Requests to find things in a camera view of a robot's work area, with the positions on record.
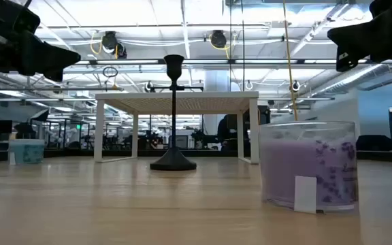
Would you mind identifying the blue candle jar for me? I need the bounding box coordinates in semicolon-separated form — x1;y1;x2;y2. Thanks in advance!
7;138;46;166

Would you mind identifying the purple candle jar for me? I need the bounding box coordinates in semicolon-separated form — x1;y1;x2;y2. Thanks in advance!
259;120;359;214

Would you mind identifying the black candlestick holder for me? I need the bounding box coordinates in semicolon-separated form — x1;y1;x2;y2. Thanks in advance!
149;54;197;172

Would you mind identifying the black studio softbox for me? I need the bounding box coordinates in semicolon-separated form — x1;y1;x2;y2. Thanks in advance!
14;122;36;135
29;108;50;123

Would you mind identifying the black office chair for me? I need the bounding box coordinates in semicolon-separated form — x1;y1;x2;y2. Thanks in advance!
355;134;392;152

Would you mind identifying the white perforated shelf riser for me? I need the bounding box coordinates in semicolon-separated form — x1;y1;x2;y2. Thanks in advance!
93;91;261;165

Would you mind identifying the person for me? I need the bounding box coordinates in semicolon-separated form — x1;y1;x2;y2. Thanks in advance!
216;114;240;152

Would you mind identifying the black ceiling cord reel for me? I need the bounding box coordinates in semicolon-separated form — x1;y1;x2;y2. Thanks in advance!
100;30;128;59
209;29;228;49

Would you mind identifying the yellow hanging cable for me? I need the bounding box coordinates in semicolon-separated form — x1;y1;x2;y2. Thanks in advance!
282;0;299;123

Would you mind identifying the black aluminium table frame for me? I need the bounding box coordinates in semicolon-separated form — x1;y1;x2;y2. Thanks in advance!
0;148;392;163

